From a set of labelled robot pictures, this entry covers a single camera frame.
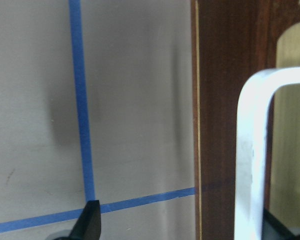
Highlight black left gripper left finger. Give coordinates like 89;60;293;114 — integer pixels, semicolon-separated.
67;200;102;240

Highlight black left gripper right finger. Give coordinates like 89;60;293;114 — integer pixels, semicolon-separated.
261;208;300;240

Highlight wooden drawer with white handle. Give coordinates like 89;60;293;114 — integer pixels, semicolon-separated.
197;0;300;240

